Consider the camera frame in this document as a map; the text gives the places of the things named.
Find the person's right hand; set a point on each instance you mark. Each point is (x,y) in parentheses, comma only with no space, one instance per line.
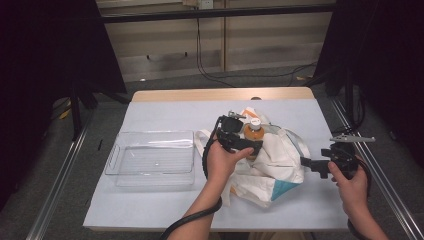
(353,190)

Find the black metal stand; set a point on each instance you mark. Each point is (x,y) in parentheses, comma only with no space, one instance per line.
(76,110)

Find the pale blue table mat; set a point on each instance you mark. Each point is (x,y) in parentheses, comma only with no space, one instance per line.
(160,110)

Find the black curtain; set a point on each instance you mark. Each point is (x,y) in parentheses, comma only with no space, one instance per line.
(383,66)
(40,66)

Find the metal floor rail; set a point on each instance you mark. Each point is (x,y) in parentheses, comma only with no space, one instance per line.
(56,186)
(386,186)

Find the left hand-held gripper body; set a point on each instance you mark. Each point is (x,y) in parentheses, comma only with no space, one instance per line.
(230,128)

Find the person's left hand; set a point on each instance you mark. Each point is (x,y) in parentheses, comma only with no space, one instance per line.
(221,165)

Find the black horizontal bar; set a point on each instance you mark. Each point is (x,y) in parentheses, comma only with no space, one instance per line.
(216,14)

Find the white wall socket box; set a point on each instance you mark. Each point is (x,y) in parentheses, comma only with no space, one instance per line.
(206,4)

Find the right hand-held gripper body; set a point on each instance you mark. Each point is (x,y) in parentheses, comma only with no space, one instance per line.
(345,156)

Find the clear plastic tray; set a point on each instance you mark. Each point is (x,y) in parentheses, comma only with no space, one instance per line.
(155,160)

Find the white canvas tote bag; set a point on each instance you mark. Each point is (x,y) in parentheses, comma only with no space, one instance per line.
(281,156)

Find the orange bottle with white cap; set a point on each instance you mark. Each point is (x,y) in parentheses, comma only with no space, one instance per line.
(254,133)

